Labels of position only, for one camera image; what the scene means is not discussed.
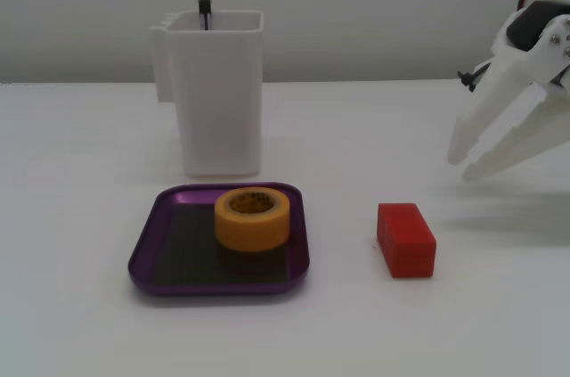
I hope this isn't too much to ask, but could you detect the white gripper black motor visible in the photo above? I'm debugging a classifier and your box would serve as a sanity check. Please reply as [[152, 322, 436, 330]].
[[447, 0, 570, 181]]

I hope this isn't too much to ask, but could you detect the yellow masking tape roll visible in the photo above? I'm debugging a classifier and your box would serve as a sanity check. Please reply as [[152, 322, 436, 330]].
[[214, 186, 291, 253]]

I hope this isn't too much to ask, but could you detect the white plastic pen holder box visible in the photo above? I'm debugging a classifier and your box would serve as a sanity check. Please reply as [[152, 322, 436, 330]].
[[150, 10, 266, 178]]

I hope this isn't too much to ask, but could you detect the red rectangular block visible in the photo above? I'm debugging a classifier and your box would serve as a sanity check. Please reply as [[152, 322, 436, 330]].
[[377, 201, 437, 279]]

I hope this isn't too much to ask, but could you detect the purple metal tray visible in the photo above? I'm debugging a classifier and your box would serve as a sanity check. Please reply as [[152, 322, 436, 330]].
[[127, 181, 311, 297]]

